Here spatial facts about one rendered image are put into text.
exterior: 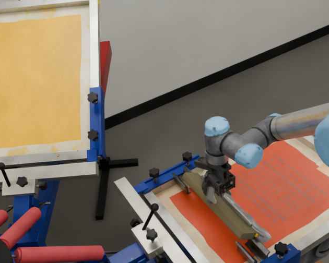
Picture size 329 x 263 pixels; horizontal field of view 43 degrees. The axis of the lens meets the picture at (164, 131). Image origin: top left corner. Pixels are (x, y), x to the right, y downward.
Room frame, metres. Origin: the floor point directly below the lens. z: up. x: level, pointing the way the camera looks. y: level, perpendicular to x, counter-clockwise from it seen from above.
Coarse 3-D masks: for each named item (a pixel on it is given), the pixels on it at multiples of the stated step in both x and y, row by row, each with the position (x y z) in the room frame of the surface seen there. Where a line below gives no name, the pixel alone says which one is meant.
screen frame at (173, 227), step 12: (312, 144) 1.35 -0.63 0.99; (156, 192) 1.20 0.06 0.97; (168, 216) 1.05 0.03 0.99; (168, 228) 1.00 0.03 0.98; (180, 228) 0.99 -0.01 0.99; (324, 228) 0.91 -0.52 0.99; (180, 240) 0.93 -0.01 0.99; (300, 240) 0.87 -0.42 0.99; (312, 240) 0.86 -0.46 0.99; (324, 240) 0.88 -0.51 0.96; (192, 252) 0.88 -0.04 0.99
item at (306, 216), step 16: (320, 176) 1.18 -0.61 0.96; (256, 208) 1.06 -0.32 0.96; (320, 208) 1.02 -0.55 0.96; (224, 224) 1.00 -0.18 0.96; (272, 224) 0.98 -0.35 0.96; (288, 224) 0.97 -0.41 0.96; (304, 224) 0.96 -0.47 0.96; (208, 240) 0.94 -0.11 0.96; (224, 240) 0.93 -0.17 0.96; (240, 240) 0.93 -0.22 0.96; (272, 240) 0.91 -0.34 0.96; (224, 256) 0.87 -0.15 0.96; (240, 256) 0.86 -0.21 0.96
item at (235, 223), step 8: (184, 176) 1.16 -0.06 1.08; (192, 176) 1.16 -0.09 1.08; (200, 176) 1.18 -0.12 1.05; (192, 184) 1.11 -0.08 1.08; (200, 184) 1.11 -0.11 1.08; (200, 192) 1.07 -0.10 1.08; (216, 208) 0.98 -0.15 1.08; (224, 208) 0.98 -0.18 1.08; (224, 216) 0.94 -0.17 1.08; (232, 216) 0.94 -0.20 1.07; (232, 224) 0.90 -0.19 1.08; (240, 224) 0.90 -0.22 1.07; (240, 232) 0.86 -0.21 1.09; (248, 232) 0.87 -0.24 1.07; (256, 232) 0.88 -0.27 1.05
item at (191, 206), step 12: (276, 144) 1.41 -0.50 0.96; (288, 144) 1.40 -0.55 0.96; (264, 156) 1.35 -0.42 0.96; (288, 156) 1.33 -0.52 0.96; (300, 156) 1.32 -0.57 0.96; (240, 168) 1.29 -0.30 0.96; (300, 168) 1.25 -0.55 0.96; (180, 192) 1.20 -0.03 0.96; (192, 192) 1.19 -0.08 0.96; (180, 204) 1.13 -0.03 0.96; (192, 204) 1.12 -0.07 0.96; (204, 204) 1.12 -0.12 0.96; (240, 204) 1.09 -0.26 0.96; (192, 216) 1.06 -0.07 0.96; (204, 216) 1.06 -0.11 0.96; (216, 216) 1.05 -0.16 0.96
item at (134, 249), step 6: (132, 246) 0.89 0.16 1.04; (138, 246) 0.89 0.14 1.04; (120, 252) 0.88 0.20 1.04; (126, 252) 0.87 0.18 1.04; (132, 252) 0.87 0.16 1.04; (138, 252) 0.87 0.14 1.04; (108, 258) 0.86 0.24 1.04; (114, 258) 0.86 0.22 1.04; (120, 258) 0.85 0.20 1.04; (126, 258) 0.85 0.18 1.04; (132, 258) 0.85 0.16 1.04; (138, 258) 0.85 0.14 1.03
